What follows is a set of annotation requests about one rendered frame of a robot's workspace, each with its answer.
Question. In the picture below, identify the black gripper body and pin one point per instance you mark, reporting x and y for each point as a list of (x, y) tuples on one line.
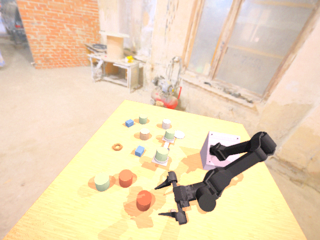
[(181, 216)]

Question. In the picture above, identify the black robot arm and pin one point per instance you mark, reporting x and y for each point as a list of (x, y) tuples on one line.
[(258, 148)]

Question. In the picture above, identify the white round dish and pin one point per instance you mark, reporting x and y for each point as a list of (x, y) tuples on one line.
[(179, 134)]

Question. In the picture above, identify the orange cylinder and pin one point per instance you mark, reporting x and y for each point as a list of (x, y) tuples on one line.
[(143, 200), (125, 178)]

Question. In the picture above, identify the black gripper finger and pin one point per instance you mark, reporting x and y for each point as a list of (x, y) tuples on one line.
[(166, 183), (171, 214)]

